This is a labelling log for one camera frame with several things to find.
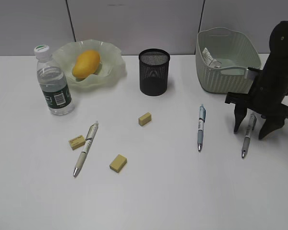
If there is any yellow eraser upper middle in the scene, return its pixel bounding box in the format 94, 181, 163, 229
138, 112, 152, 126

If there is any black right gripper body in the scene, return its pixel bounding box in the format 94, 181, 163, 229
225, 92, 288, 119

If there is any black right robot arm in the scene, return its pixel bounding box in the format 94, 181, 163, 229
225, 20, 288, 139

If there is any light green woven basket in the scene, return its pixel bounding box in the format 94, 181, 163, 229
196, 27, 262, 94

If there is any grey click pen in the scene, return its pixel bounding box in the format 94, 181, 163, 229
241, 113, 257, 159

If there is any yellow eraser with label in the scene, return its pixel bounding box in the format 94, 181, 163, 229
69, 135, 85, 150

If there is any green frosted glass plate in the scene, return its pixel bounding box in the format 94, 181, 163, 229
52, 39, 126, 90

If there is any yellow eraser lower middle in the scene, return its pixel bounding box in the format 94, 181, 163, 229
109, 154, 127, 173

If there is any clear plastic water bottle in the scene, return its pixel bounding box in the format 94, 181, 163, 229
34, 45, 74, 115

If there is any light blue click pen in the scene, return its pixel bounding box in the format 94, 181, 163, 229
197, 104, 206, 152

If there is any black mesh pen holder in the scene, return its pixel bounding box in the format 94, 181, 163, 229
139, 48, 170, 96

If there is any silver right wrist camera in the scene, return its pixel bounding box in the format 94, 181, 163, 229
244, 67, 262, 81

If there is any yellow mango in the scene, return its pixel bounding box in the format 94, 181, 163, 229
72, 50, 100, 79

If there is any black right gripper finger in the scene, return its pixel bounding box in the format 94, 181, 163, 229
258, 116, 285, 140
234, 104, 247, 133

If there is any white waste paper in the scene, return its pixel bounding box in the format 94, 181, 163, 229
202, 47, 221, 69

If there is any beige click pen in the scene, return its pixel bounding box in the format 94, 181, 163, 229
73, 121, 99, 178

